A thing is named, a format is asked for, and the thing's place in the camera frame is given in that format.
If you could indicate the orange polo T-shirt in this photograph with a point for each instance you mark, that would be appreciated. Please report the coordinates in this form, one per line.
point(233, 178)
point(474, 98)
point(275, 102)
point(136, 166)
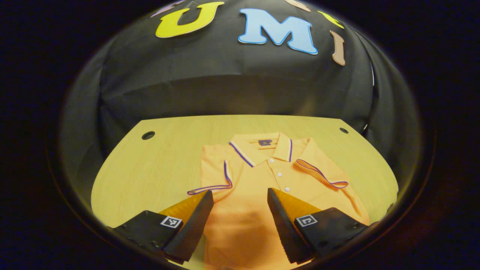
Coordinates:
point(243, 225)

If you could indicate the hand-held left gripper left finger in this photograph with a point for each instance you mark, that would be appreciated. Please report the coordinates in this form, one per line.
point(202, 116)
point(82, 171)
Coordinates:
point(193, 228)

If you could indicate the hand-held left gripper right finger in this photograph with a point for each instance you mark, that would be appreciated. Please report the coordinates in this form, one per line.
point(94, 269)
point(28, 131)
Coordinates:
point(285, 228)

